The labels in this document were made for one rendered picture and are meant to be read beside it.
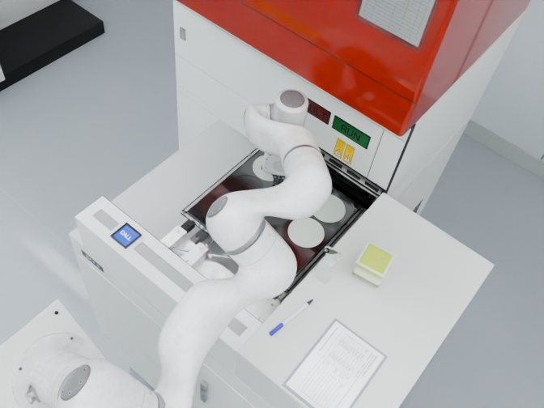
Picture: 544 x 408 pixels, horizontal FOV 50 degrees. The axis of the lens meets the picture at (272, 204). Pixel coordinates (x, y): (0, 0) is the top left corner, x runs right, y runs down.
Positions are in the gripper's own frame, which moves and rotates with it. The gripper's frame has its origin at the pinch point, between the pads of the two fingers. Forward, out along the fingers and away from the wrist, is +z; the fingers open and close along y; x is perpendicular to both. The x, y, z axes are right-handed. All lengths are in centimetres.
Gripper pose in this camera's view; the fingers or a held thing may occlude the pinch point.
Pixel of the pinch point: (278, 180)
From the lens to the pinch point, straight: 168.8
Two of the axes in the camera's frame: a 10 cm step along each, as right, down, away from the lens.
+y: 9.9, 1.4, 0.2
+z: -1.0, 6.0, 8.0
